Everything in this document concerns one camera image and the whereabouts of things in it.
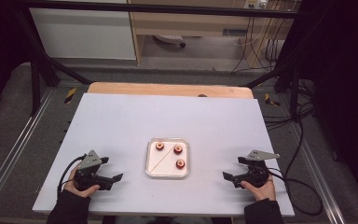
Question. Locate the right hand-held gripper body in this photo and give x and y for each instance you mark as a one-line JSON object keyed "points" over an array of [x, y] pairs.
{"points": [[256, 174]]}

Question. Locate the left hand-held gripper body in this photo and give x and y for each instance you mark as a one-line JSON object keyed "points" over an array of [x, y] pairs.
{"points": [[88, 161]]}

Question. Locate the thin wooden skewer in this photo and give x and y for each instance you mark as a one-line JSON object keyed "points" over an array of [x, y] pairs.
{"points": [[161, 159]]}

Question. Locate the square metal tray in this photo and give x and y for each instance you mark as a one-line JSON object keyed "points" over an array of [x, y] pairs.
{"points": [[167, 172]]}

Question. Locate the cored red hawthorn fruit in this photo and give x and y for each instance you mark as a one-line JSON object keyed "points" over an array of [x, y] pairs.
{"points": [[159, 146], [180, 163], [177, 149]]}

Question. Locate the person's right hand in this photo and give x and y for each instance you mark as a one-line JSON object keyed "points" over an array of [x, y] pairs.
{"points": [[262, 191]]}

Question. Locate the person's left hand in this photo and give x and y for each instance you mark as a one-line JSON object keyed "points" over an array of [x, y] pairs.
{"points": [[74, 188]]}

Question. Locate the yellow black floor tape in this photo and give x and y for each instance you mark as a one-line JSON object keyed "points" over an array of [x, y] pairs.
{"points": [[70, 95], [271, 100]]}

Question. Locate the light wooden table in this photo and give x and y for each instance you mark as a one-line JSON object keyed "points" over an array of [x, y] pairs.
{"points": [[167, 89]]}

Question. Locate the white cabinet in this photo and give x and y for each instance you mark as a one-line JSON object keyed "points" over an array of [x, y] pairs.
{"points": [[84, 34]]}

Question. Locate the office chair base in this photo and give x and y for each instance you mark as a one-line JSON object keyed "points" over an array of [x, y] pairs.
{"points": [[171, 39]]}

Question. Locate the light wooden desk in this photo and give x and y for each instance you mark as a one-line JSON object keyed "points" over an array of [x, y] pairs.
{"points": [[186, 26]]}

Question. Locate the white power strip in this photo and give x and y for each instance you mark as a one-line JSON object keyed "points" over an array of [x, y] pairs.
{"points": [[254, 3]]}

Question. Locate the aluminium floor rail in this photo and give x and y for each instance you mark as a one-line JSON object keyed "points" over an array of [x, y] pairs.
{"points": [[318, 174], [18, 143]]}

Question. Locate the black metal frame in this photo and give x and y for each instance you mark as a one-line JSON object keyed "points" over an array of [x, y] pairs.
{"points": [[167, 8]]}

